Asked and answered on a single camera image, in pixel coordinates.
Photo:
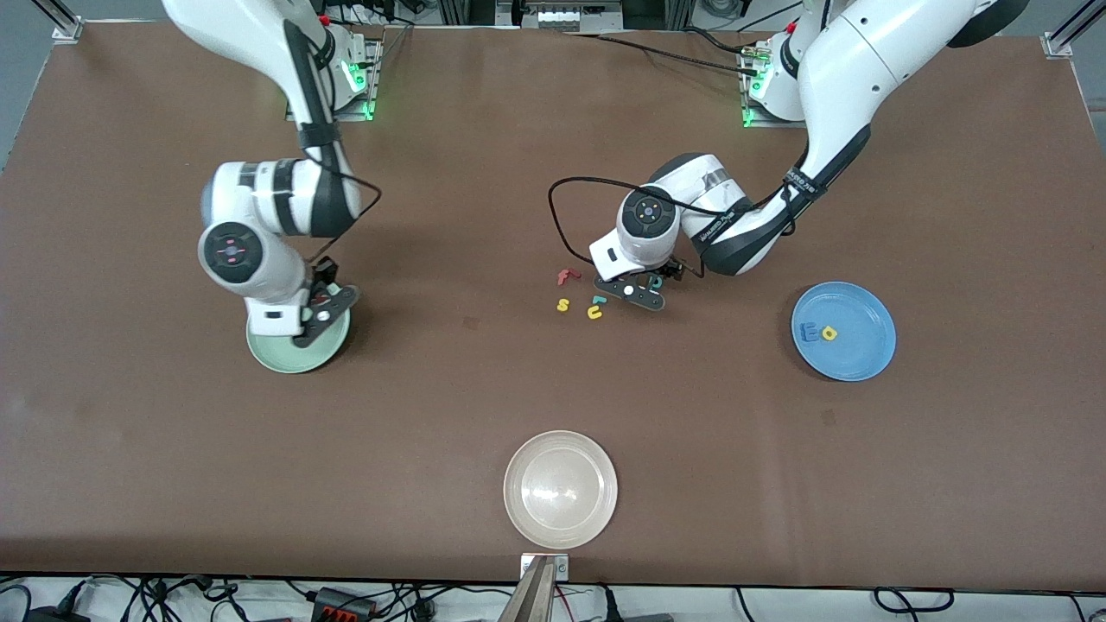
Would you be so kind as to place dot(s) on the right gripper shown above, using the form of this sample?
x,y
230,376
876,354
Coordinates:
x,y
325,273

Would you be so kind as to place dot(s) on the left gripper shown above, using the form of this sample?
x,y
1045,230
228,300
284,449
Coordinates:
x,y
670,270

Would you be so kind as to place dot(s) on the blue letter E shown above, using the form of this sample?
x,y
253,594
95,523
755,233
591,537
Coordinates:
x,y
808,333

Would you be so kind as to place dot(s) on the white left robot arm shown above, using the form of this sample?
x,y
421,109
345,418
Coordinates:
x,y
864,52

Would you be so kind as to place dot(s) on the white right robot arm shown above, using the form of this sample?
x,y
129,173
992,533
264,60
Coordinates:
x,y
259,199

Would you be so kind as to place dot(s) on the green plate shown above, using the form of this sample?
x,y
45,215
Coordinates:
x,y
294,358

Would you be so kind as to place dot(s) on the red letter f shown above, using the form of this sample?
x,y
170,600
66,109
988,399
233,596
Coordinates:
x,y
563,277

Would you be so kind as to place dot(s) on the blue plate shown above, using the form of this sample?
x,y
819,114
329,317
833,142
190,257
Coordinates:
x,y
855,345

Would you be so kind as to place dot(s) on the beige plate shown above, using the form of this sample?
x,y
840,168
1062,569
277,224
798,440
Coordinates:
x,y
560,490

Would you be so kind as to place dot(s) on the metal rack behind table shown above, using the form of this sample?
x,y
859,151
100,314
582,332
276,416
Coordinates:
x,y
562,17

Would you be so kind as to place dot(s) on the black orange connector block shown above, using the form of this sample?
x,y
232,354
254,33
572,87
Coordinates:
x,y
341,605

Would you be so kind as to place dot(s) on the black power adapter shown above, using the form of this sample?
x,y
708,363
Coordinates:
x,y
56,615

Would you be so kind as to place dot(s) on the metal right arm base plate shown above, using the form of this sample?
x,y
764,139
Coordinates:
x,y
363,112

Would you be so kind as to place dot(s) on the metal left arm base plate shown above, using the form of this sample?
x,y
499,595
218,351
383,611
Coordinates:
x,y
756,123

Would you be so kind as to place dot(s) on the metal camera mount bar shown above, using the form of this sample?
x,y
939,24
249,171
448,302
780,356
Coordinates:
x,y
531,596

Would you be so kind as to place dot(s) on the aluminium frame profile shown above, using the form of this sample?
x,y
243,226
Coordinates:
x,y
1067,34
65,30

